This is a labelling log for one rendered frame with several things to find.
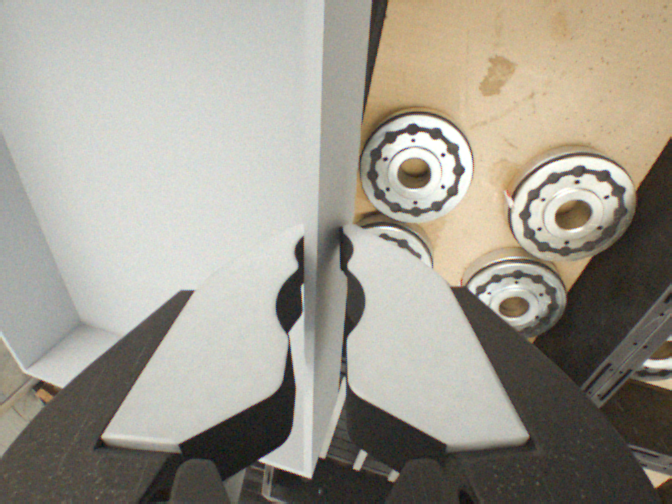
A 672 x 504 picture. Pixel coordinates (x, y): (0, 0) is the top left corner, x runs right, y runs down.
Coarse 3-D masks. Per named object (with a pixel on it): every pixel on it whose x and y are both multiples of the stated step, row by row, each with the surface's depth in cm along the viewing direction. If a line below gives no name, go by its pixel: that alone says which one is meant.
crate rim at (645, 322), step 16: (656, 304) 25; (640, 320) 26; (656, 320) 26; (624, 336) 27; (640, 336) 27; (608, 352) 29; (624, 352) 28; (592, 368) 30; (608, 368) 29; (592, 384) 31
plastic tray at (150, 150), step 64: (0, 0) 14; (64, 0) 13; (128, 0) 13; (192, 0) 12; (256, 0) 12; (320, 0) 7; (0, 64) 16; (64, 64) 15; (128, 64) 14; (192, 64) 13; (256, 64) 13; (320, 64) 8; (0, 128) 18; (64, 128) 17; (128, 128) 15; (192, 128) 15; (256, 128) 14; (320, 128) 9; (0, 192) 18; (64, 192) 19; (128, 192) 17; (192, 192) 16; (256, 192) 15; (320, 192) 10; (0, 256) 19; (64, 256) 22; (128, 256) 20; (192, 256) 18; (320, 256) 11; (0, 320) 20; (64, 320) 24; (128, 320) 23; (320, 320) 13; (64, 384) 21; (320, 384) 15; (320, 448) 19
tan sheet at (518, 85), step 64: (448, 0) 27; (512, 0) 26; (576, 0) 25; (640, 0) 24; (384, 64) 31; (448, 64) 29; (512, 64) 28; (576, 64) 27; (640, 64) 26; (512, 128) 31; (576, 128) 29; (640, 128) 28; (448, 256) 39
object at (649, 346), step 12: (660, 324) 26; (648, 336) 27; (660, 336) 27; (636, 348) 28; (648, 348) 27; (636, 360) 28; (624, 372) 29; (612, 384) 30; (600, 396) 31; (636, 444) 33; (648, 456) 33; (660, 456) 33
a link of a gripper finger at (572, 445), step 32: (480, 320) 7; (512, 352) 6; (512, 384) 6; (544, 384) 6; (576, 384) 6; (544, 416) 5; (576, 416) 5; (512, 448) 5; (544, 448) 5; (576, 448) 5; (608, 448) 5; (448, 480) 5; (480, 480) 5; (512, 480) 4; (544, 480) 4; (576, 480) 4; (608, 480) 4; (640, 480) 4
